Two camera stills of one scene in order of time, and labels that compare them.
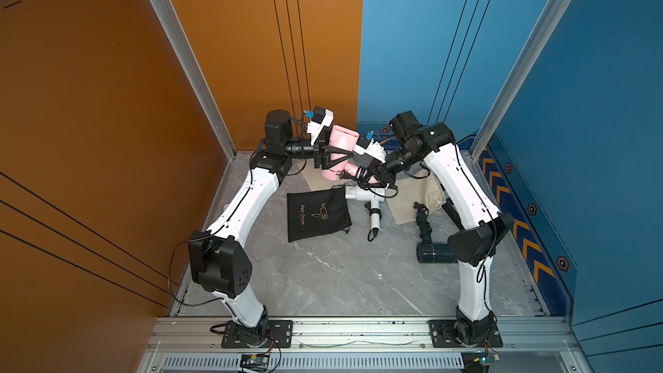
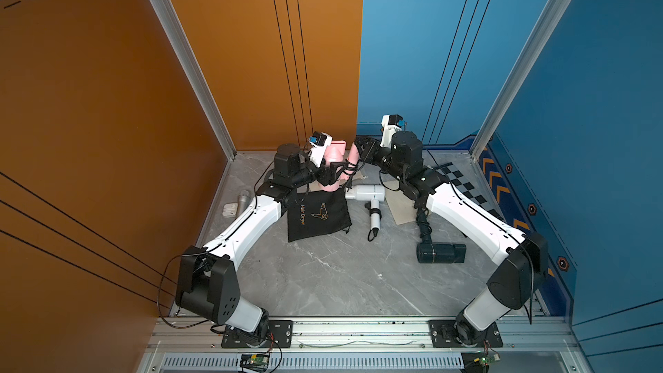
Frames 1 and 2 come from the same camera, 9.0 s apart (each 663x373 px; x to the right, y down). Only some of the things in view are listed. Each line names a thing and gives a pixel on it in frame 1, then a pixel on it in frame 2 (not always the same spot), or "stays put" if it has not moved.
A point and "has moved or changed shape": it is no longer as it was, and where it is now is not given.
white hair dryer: [375, 195] stays put
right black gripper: [381, 173] to [370, 150]
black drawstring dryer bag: [312, 213] stays put
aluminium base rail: [539, 344] stays put
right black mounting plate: [442, 336] stays put
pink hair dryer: [344, 138] has moved or changed shape
